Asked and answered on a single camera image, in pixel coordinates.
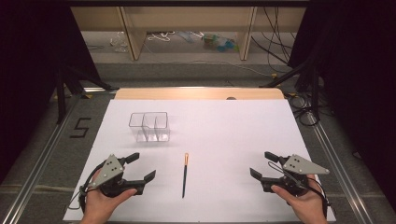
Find right hand-held gripper cable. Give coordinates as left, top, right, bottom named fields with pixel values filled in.
left=267, top=161, right=332, bottom=218

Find coiled black floor cables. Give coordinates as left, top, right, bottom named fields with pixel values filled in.
left=285, top=92, right=322, bottom=127

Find black curtain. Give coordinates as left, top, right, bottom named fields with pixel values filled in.
left=288, top=0, right=396, bottom=213
left=0, top=0, right=101, bottom=185

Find person's left hand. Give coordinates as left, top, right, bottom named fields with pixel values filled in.
left=80, top=169, right=138, bottom=224

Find white cord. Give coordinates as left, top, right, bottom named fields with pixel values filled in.
left=146, top=30, right=177, bottom=43

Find hanging black cables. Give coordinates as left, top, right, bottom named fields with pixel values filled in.
left=250, top=6, right=297, bottom=75

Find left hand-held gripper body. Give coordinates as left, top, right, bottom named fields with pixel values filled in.
left=88, top=154, right=147, bottom=198

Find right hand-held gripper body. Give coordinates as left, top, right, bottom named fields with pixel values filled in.
left=261, top=154, right=331, bottom=198

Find light wooden shelf unit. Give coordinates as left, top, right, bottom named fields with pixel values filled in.
left=70, top=6, right=308, bottom=62

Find metal floor rail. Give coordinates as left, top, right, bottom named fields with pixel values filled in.
left=306, top=111, right=375, bottom=224
left=0, top=92, right=82, bottom=224

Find white table sheet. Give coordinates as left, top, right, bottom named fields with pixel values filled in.
left=63, top=98, right=337, bottom=223

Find clear crumpled plastic bag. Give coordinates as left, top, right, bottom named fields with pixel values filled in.
left=109, top=31, right=130, bottom=53

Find colourful plastic bag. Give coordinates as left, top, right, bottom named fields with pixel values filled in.
left=202, top=32, right=240, bottom=53

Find clear plastic divided organizer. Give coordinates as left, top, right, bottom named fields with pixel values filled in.
left=128, top=111, right=171, bottom=143

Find person's right hand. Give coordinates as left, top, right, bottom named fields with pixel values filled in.
left=270, top=174, right=329, bottom=224

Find light wooden table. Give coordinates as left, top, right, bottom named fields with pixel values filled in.
left=114, top=87, right=285, bottom=101

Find black metal stand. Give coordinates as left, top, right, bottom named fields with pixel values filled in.
left=55, top=64, right=114, bottom=125
left=259, top=58, right=322, bottom=119

